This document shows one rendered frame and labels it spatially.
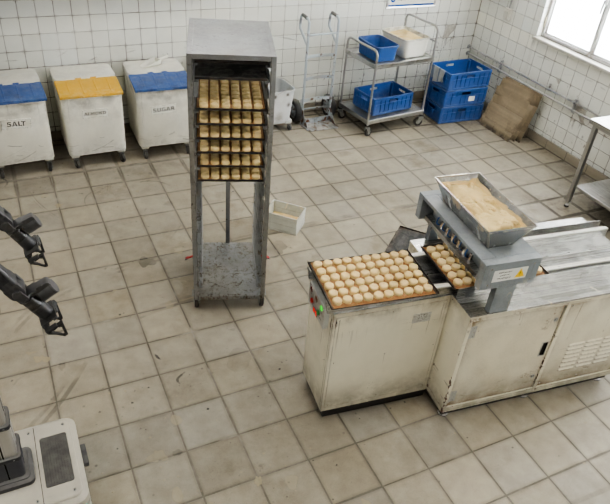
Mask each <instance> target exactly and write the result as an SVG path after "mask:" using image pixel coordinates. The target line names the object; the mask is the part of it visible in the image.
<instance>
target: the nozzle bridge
mask: <svg viewBox="0 0 610 504"><path fill-rule="evenodd" d="M415 215H416V216H417V218H418V219H425V220H426V222H427V223H428V227H427V232H426V236H425V238H426V240H427V241H435V240H443V241H444V243H445V244H446V245H447V246H448V247H449V249H450V250H451V251H452V252H453V253H454V254H455V256H456V257H457V258H458V259H459V260H460V261H461V263H462V264H463V265H464V266H465V267H466V268H467V270H468V271H469V272H470V273H471V274H472V276H473V277H474V278H475V279H476V280H475V283H474V286H475V287H476V288H477V289H478V290H479V291H481V290H487V289H491V290H490V293H489V296H488V299H487V302H486V306H485V309H484V310H485V312H486V313H487V314H494V313H499V312H505V311H507V310H508V307H509V304H510V302H511V299H512V296H513V293H514V290H515V287H516V285H517V284H523V283H529V282H534V279H535V277H536V274H537V271H538V269H539V266H540V263H541V260H542V258H543V257H542V256H541V255H540V254H539V253H538V252H537V251H536V250H535V249H534V248H533V247H532V246H531V245H530V244H528V243H527V242H526V241H525V240H524V239H523V238H521V239H520V240H518V241H517V242H516V243H515V244H513V245H506V246H499V247H492V248H487V247H486V246H485V245H484V244H483V243H482V242H481V241H480V239H479V238H478V237H477V236H476V235H475V234H474V233H473V232H472V231H471V230H470V229H469V228H468V227H467V226H466V224H465V223H464V222H463V221H462V220H461V219H460V218H459V217H458V216H457V215H456V214H455V213H454V212H453V211H452V209H451V208H450V207H449V206H448V205H447V204H446V203H445V202H444V200H443V197H442V194H441V191H440V190H431V191H422V192H420V194H419V199H418V204H417V208H416V213H415ZM439 217H440V218H439ZM438 218H439V220H438V222H437V223H438V224H441V221H443V222H444V223H445V225H444V228H443V230H446V228H447V227H449V229H450V232H449V235H448V236H452V233H454V234H455V235H456V236H457V237H456V238H455V240H454V242H455V243H456V242H457V241H458V240H460V241H461V242H462V244H461V246H460V249H463V247H464V246H465V247H466V248H467V249H468V251H467V252H466V256H469V254H470V253H472V254H473V258H472V262H468V258H467V257H465V255H462V251H461V250H459V249H457V248H456V245H457V244H454V243H453V242H451V241H450V240H451V238H449V237H448V236H446V235H445V232H446V231H445V232H444V231H442V230H441V229H440V225H437V223H436V221H437V219H438ZM437 234H438V236H439V237H440V238H441V239H438V237H437Z"/></svg>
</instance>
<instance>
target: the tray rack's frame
mask: <svg viewBox="0 0 610 504"><path fill-rule="evenodd" d="M186 52H192V59H205V60H234V61H262V62H271V58H272V56H271V55H277V54H276V50H275V46H274V42H273V38H272V34H271V30H270V26H269V22H268V21H250V20H227V19H204V18H189V26H188V37H187V48H186ZM198 291H199V304H200V300H219V299H258V303H259V299H260V287H257V286H256V275H255V264H254V254H253V243H252V242H230V182H226V242H203V287H202V288H198Z"/></svg>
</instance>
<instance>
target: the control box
mask: <svg viewBox="0 0 610 504"><path fill-rule="evenodd" d="M310 287H312V292H311V290H310ZM310 287H309V297H308V301H309V303H310V305H311V307H312V309H313V308H314V310H313V311H314V314H315V311H316V310H317V309H318V310H319V312H320V314H319V315H317V313H316V318H317V319H318V321H319V323H320V325H321V327H322V329H326V328H328V322H329V315H330V314H327V312H326V299H325V297H324V295H323V294H322V292H321V290H320V288H319V286H318V284H317V282H316V281H315V280H313V281H310ZM315 296H317V302H316V300H315ZM310 298H313V303H311V301H310ZM320 306H322V311H321V310H320Z"/></svg>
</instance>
